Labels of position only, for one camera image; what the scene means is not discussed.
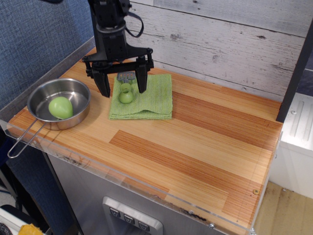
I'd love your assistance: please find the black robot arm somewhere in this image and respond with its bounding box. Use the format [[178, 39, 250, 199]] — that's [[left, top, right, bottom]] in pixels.
[[82, 0, 154, 97]]

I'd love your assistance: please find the silver button panel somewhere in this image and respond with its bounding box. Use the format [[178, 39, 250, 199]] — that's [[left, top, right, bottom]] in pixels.
[[102, 196, 163, 235]]

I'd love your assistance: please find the green pear toy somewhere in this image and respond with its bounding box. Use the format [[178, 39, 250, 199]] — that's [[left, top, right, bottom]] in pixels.
[[48, 96, 73, 119]]

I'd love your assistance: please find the green folded towel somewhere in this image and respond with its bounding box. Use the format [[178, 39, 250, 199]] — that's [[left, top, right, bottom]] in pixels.
[[109, 74, 173, 120]]

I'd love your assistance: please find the dark grey right post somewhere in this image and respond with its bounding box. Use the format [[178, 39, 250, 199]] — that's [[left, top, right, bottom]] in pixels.
[[276, 22, 313, 123]]

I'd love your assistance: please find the white ribbed box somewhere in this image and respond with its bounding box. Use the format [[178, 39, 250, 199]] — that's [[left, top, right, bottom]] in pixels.
[[281, 93, 313, 150]]

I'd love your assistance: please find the steel pan with wire handle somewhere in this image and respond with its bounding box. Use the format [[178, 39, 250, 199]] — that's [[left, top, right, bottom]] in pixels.
[[7, 78, 91, 159]]

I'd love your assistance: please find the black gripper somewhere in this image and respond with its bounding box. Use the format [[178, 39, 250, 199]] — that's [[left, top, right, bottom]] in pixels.
[[82, 29, 154, 97]]

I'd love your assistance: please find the clear acrylic edge guard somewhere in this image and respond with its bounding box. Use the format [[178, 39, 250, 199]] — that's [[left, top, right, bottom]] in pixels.
[[1, 117, 282, 235]]

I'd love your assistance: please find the yellow object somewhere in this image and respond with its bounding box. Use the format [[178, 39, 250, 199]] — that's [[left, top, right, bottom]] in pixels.
[[18, 224, 44, 235]]

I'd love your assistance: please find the green handled grey spatula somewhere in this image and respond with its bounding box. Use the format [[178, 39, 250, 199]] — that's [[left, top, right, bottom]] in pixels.
[[117, 71, 135, 104]]

